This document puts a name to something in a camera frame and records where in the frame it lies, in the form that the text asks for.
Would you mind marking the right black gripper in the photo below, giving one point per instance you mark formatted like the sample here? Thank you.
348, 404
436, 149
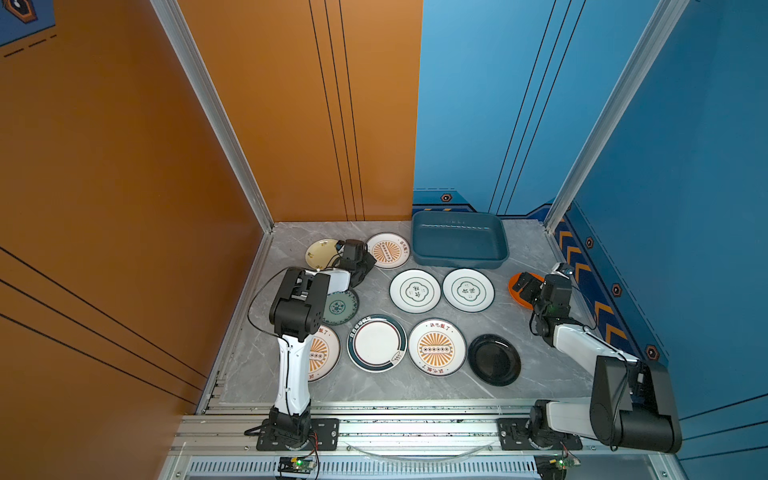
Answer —
533, 286

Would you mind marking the white plate dark green rim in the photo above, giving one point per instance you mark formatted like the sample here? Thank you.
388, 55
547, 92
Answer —
377, 343

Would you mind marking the right aluminium corner post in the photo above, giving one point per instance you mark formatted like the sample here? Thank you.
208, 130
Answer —
665, 17

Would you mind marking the green circuit board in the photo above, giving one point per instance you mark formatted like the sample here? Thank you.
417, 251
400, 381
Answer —
555, 468
302, 467

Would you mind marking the left aluminium corner post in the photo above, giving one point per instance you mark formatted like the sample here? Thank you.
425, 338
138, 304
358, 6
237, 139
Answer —
175, 26

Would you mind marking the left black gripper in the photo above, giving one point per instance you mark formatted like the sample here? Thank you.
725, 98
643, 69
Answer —
369, 261

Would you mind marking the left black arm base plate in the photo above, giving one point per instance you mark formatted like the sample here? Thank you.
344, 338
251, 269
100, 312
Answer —
323, 434

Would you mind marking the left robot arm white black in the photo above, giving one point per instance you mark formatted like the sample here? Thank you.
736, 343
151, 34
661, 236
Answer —
296, 315

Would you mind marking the white orange sunburst plate left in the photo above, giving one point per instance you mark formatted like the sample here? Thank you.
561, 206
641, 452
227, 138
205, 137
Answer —
324, 353

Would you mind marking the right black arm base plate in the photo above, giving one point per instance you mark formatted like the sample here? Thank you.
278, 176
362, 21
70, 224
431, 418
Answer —
517, 434

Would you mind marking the right green circuit board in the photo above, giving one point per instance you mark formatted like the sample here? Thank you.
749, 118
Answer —
555, 468

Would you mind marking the green patterned small plate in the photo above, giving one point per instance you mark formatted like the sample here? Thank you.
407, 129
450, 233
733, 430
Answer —
340, 307

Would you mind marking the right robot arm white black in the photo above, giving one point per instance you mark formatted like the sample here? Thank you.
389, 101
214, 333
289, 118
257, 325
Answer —
632, 403

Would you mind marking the white orange sunburst plate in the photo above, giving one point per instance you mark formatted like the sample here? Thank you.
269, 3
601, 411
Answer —
324, 353
390, 250
437, 347

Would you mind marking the white orange sunburst plate back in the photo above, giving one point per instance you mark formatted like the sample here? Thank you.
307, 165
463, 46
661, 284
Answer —
390, 250

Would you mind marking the white orange sunburst plate centre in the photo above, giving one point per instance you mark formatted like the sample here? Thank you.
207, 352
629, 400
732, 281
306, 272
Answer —
437, 347

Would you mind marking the teal plastic bin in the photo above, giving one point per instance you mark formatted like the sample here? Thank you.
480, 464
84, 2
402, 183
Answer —
458, 239

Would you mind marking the left green circuit board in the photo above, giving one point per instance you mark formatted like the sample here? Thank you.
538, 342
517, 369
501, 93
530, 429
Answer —
302, 467

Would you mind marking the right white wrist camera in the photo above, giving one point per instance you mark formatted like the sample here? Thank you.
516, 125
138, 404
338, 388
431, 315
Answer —
563, 269

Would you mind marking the aluminium frame rail front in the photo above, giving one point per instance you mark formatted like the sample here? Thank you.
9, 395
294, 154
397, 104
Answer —
445, 439

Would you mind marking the white plate black emblem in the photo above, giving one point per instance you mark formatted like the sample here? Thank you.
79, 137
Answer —
468, 290
415, 291

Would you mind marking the cream yellow floral plate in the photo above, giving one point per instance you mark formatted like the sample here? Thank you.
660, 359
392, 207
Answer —
323, 254

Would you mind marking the aluminium corner post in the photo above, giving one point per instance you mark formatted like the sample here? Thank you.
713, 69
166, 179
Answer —
175, 26
665, 17

